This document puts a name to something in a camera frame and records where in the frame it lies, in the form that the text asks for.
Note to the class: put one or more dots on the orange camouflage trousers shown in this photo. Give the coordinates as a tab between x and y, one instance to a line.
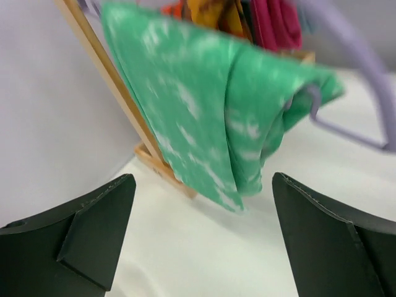
226	16

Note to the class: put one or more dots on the lilac plastic hanger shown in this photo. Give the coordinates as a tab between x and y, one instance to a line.
355	77

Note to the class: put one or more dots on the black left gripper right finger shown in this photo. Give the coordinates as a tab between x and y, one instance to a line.
334	249

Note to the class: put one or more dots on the pink trousers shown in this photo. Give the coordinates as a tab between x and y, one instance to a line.
276	25

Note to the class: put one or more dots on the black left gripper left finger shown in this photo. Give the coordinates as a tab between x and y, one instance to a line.
70	250

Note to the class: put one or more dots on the green white trousers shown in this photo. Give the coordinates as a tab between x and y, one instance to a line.
217	106

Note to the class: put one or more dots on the wooden clothes rack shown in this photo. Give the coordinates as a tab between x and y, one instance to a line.
147	151

